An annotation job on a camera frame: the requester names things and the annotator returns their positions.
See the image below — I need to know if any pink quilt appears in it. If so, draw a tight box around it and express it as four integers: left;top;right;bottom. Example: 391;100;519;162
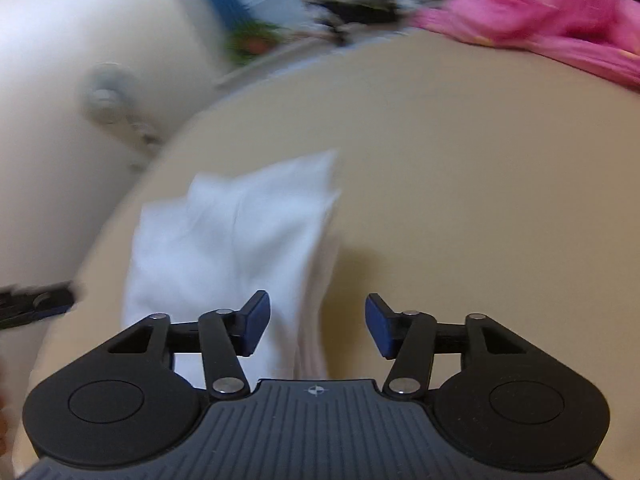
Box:
412;0;639;90

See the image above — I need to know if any white long-sleeve shirt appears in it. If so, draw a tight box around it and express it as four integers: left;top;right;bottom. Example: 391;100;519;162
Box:
120;151;341;385

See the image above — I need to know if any potted green plant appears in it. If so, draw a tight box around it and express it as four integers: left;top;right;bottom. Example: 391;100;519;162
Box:
224;20;283;67

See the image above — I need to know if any white standing fan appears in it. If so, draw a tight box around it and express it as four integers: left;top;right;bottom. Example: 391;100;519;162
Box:
77;62;164;157

